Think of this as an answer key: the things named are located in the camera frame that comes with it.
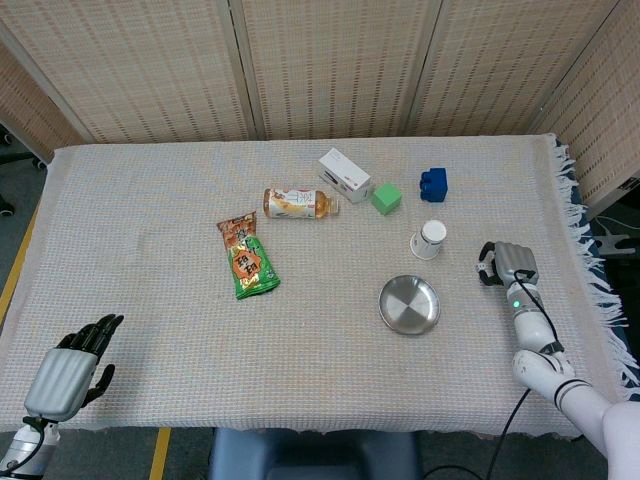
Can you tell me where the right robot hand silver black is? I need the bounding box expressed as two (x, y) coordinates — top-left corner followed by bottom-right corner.
(474, 240), (542, 289)

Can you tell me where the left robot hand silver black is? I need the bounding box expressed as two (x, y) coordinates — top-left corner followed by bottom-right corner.
(22, 312), (125, 425)

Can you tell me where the white paper cup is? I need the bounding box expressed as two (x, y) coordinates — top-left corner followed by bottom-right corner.
(409, 219), (448, 262)

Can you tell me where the shallow silver metal plate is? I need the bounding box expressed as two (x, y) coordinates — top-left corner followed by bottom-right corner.
(377, 274), (443, 337)

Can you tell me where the white power strip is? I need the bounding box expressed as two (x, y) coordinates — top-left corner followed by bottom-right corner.
(594, 232), (634, 258)

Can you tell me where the blue building block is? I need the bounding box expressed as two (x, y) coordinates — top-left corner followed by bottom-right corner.
(418, 167), (449, 205)

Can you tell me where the green cube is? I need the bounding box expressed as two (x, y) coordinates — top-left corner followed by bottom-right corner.
(371, 182), (405, 217)

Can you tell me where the beige woven tablecloth with fringe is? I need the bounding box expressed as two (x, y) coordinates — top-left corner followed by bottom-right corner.
(0, 132), (640, 442)

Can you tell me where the woven bamboo screen panel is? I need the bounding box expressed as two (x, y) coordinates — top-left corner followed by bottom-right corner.
(229, 0), (444, 142)
(0, 39), (87, 152)
(534, 0), (640, 214)
(0, 0), (259, 146)
(407, 0), (632, 139)

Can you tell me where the white stapler box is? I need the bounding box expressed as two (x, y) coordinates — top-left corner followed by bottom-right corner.
(318, 147), (373, 205)

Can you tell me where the green orange snack packet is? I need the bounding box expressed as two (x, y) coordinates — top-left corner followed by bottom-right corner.
(215, 210), (282, 302)

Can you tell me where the tea bottle with yellow label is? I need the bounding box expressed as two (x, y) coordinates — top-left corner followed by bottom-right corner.
(262, 187), (342, 222)

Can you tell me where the black office chair base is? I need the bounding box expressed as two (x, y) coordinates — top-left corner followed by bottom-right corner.
(0, 122), (50, 219)

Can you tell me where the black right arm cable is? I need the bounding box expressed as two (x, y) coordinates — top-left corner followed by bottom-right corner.
(492, 269), (567, 480)

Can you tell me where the black floor cable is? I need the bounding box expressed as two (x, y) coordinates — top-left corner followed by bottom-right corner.
(422, 463), (484, 480)

